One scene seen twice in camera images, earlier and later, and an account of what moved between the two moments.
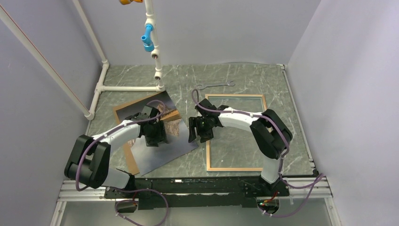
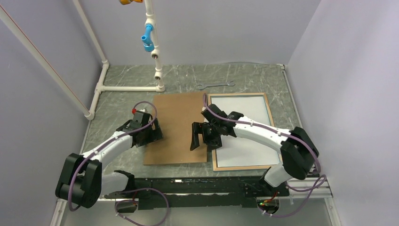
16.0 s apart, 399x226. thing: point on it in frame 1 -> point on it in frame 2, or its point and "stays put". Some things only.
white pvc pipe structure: [89, 112] stays put
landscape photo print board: [180, 141] -> [236, 151]
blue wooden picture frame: [232, 149] stays put
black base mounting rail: [160, 193] stays put
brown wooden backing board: [127, 146] -> [176, 114]
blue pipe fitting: [148, 44] stays put
